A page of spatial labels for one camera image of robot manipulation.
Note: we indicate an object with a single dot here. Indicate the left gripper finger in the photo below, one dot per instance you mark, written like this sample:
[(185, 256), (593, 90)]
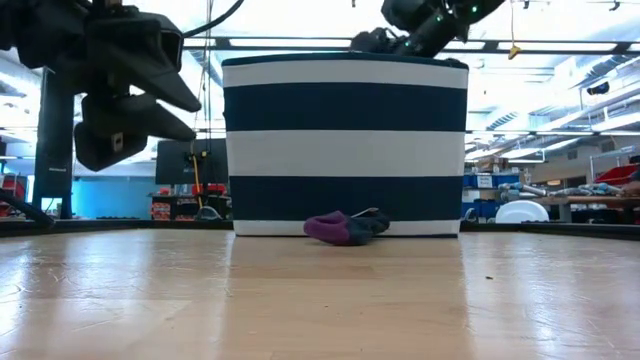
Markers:
[(120, 125), (145, 55)]

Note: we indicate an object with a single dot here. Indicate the navy sock purple toe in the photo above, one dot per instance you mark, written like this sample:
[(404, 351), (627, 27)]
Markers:
[(335, 230)]

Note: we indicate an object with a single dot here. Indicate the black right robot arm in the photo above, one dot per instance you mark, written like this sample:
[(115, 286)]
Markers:
[(440, 25)]

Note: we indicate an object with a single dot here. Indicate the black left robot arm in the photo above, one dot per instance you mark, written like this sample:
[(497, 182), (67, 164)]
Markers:
[(52, 150)]

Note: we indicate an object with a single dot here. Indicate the black monitor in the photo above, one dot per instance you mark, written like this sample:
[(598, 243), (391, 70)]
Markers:
[(175, 162)]

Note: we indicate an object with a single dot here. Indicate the navy white-striped fabric bin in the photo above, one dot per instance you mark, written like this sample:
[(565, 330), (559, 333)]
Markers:
[(345, 105)]

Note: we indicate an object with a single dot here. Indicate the blue partition panel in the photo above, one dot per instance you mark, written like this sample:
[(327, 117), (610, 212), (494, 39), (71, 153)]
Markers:
[(110, 197)]

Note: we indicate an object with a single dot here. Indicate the yellow hanging tag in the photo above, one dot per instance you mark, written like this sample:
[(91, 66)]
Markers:
[(514, 50)]

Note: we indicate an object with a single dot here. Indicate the blue storage bins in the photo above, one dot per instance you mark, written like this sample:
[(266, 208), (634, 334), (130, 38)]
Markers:
[(492, 181)]

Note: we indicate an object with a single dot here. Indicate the white round object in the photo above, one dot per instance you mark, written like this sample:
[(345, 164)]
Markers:
[(520, 212)]

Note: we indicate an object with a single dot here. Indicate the black ceiling device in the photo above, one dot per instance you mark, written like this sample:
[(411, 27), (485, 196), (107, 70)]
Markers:
[(598, 89)]

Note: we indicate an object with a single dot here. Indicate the wooden workbench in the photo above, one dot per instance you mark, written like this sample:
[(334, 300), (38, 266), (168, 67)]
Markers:
[(590, 201)]

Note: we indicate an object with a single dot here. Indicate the red bin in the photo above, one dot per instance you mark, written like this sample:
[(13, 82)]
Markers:
[(615, 175)]

